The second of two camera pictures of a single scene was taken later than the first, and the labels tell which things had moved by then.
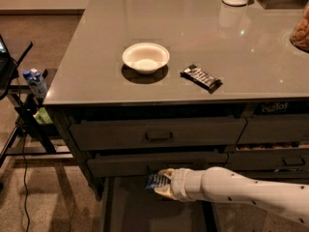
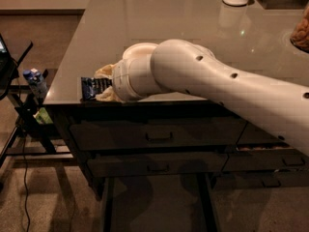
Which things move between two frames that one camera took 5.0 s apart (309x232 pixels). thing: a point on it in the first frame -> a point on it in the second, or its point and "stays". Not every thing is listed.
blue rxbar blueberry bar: x=154 y=181 -> x=89 y=87
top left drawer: x=157 y=133 stays
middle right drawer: x=272 y=159 stays
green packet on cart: x=42 y=117 stays
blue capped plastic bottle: x=37 y=82 stays
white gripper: x=178 y=184 -> x=120 y=79
